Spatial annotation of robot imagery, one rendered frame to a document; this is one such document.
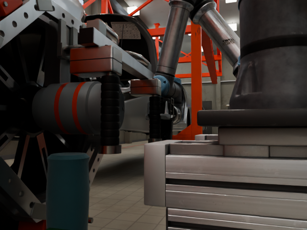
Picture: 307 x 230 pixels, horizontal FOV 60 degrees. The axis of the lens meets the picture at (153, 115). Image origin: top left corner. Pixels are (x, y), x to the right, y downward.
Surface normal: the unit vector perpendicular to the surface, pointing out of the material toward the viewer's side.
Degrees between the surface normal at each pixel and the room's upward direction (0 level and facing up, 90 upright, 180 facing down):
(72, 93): 64
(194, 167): 90
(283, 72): 73
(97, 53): 90
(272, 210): 90
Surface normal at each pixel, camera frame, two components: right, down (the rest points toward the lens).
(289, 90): -0.32, -0.35
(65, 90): -0.22, -0.59
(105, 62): -0.25, -0.05
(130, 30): -0.18, 0.75
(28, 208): 0.97, -0.01
